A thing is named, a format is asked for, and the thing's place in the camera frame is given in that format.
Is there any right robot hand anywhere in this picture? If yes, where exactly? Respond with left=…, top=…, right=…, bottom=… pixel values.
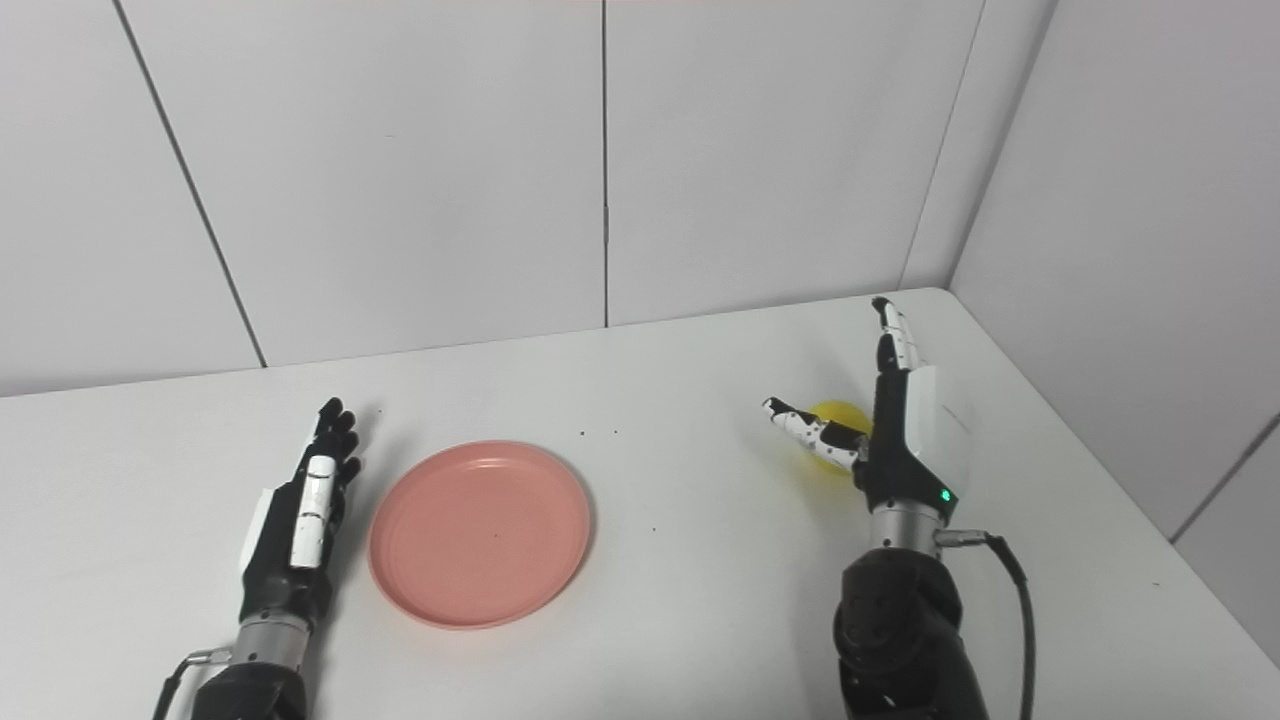
left=762, top=296, right=979, bottom=516

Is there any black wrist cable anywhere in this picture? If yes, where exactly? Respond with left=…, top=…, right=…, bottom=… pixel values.
left=936, top=529, right=1037, bottom=720
left=152, top=648, right=233, bottom=720

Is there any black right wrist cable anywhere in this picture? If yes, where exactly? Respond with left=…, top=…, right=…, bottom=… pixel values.
left=936, top=529, right=1037, bottom=720

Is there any pink plate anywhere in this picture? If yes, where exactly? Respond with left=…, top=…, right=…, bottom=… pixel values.
left=367, top=441, right=594, bottom=631

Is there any yellow lemon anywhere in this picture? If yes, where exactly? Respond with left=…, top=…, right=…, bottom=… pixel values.
left=795, top=400, right=874, bottom=479

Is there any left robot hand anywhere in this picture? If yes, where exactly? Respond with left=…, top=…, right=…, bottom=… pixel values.
left=238, top=398, right=362, bottom=626

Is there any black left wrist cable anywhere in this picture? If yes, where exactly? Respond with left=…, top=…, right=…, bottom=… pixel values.
left=152, top=648, right=233, bottom=720

